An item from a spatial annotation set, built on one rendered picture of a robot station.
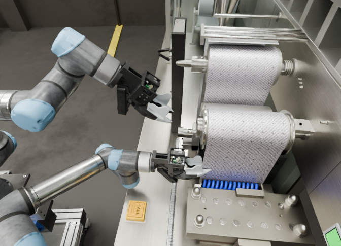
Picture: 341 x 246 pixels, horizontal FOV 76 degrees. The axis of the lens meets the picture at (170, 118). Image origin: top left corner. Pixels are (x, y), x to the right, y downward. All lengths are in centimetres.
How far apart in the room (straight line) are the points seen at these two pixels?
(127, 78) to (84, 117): 215
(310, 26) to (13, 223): 113
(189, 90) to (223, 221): 88
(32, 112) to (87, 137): 196
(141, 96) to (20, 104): 28
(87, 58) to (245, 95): 58
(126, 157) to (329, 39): 74
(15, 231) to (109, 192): 135
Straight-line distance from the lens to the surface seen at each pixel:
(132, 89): 61
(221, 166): 80
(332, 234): 74
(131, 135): 238
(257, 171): 85
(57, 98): 59
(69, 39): 58
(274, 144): 74
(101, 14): 481
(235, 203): 85
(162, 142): 113
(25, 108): 55
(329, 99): 75
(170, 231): 93
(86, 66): 58
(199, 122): 70
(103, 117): 264
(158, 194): 98
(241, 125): 69
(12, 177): 135
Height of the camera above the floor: 178
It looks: 45 degrees down
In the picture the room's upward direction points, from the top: straight up
